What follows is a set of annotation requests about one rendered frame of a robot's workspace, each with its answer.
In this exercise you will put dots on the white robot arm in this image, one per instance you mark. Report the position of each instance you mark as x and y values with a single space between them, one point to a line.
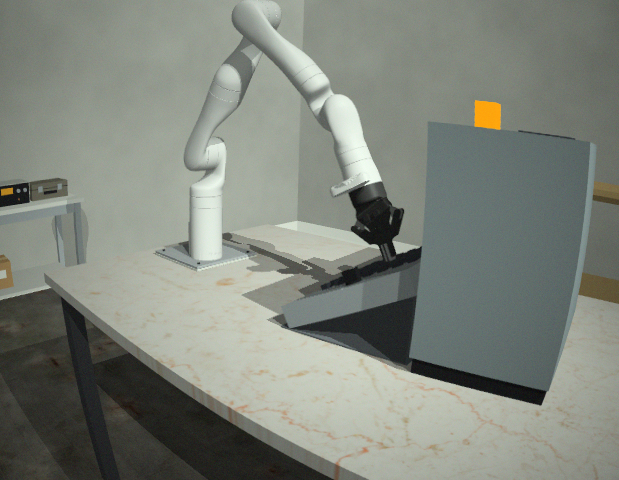
251 18

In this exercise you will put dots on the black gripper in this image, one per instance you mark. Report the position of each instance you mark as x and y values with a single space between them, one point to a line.
371 200

